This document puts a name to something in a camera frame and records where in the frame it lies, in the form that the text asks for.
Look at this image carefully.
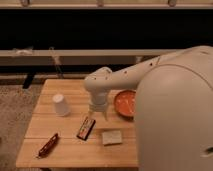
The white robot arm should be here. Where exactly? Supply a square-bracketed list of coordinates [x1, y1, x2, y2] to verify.
[84, 45, 213, 171]

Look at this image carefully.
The light wooden table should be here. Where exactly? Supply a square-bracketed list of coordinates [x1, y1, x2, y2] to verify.
[16, 79, 138, 168]

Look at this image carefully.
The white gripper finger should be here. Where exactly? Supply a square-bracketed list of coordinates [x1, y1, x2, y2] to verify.
[88, 110, 94, 118]
[102, 111, 108, 121]

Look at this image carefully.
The dark rectangular snack bar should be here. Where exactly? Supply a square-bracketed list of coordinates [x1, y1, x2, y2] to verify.
[77, 117, 96, 141]

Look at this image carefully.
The red brown wrapped bar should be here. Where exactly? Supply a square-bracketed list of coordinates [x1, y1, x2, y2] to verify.
[37, 133, 59, 158]

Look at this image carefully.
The grey metal rail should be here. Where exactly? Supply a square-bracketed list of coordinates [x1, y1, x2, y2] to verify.
[0, 49, 175, 66]

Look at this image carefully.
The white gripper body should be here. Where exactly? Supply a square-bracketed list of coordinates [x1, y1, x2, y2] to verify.
[89, 92, 108, 112]

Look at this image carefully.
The beige square sponge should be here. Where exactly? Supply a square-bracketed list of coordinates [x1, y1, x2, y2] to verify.
[102, 130, 122, 145]

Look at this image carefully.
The white ceramic cup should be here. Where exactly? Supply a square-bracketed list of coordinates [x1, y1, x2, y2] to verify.
[52, 94, 70, 116]

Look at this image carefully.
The orange ceramic bowl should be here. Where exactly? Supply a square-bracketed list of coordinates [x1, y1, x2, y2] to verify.
[114, 90, 135, 117]

